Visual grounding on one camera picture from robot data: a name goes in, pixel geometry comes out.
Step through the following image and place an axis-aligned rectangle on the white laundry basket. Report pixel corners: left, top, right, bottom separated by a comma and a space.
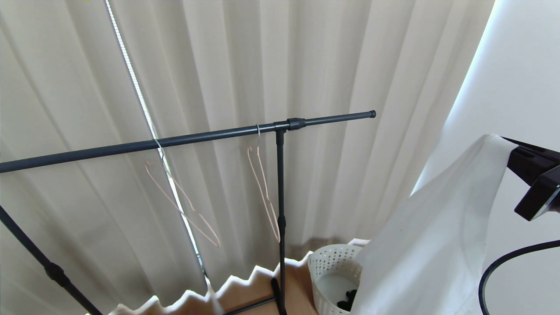
307, 244, 364, 315

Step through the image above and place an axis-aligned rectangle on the black clothes rack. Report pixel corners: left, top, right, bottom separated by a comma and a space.
0, 110, 377, 315

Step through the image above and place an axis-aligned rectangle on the black garment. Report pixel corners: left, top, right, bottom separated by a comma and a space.
336, 288, 359, 312

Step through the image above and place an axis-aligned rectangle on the pink clothes hanger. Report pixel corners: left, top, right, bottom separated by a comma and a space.
247, 125, 281, 244
144, 138, 221, 249

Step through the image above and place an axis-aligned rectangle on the beige curtain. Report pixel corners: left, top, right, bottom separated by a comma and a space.
0, 0, 496, 315

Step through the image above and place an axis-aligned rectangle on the white printed t-shirt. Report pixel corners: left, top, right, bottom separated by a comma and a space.
350, 134, 520, 315

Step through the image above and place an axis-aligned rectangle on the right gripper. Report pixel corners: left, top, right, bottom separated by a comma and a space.
515, 165, 560, 221

